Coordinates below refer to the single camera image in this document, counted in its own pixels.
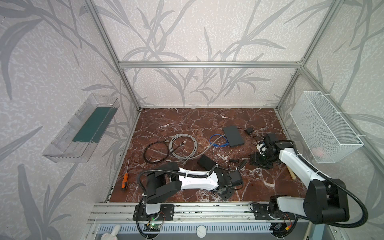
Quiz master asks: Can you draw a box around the black power adapter with cord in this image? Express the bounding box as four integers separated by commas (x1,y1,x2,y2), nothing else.
230,158,249,172

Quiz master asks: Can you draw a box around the black ribbed network switch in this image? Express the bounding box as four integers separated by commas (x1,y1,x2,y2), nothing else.
198,155,217,171

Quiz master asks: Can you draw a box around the small black power adapter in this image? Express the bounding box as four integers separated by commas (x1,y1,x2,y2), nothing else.
237,127,264,144

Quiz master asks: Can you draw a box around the blue ethernet cable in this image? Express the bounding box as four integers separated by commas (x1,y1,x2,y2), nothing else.
208,133,230,148

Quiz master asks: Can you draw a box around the grey ethernet cable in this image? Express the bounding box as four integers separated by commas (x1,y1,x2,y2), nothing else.
168,133,223,165

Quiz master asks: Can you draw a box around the black cable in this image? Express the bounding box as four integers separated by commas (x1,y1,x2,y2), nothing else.
142,140,187,165

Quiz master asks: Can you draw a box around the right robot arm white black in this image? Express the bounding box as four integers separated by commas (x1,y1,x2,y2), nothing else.
251,134,369,229

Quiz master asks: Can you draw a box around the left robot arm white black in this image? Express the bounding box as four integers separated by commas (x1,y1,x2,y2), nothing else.
133,161,244,240

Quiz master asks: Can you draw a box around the round white gauge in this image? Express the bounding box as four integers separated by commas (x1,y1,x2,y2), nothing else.
196,225,208,239

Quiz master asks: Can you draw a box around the green lit circuit board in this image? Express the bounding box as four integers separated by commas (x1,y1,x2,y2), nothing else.
143,224,162,233

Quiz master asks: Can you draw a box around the grey blue panel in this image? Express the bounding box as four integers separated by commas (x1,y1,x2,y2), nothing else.
303,222,325,240

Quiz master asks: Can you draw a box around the white plush toy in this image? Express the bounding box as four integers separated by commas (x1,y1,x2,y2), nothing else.
101,225,121,240

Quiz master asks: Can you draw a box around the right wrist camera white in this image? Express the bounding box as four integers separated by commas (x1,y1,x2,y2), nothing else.
257,142,266,154

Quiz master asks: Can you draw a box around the wooden handled tool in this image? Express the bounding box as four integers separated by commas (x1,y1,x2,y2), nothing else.
287,166,297,181

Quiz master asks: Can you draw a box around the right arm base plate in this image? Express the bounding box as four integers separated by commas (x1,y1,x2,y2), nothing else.
249,202,296,222

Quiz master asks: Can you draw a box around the white wire mesh basket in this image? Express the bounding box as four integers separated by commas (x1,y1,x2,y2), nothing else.
291,91,364,164

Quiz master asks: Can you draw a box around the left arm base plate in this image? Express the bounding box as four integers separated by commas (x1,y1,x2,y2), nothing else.
133,204,175,221

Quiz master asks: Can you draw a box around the right circuit board with wires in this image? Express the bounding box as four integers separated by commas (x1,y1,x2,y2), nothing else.
270,223,293,238

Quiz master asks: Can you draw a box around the orange handled screwdriver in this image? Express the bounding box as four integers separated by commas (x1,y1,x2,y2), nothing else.
121,160,130,191

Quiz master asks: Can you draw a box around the clear plastic wall bin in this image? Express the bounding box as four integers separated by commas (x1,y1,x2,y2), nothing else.
43,94,120,163

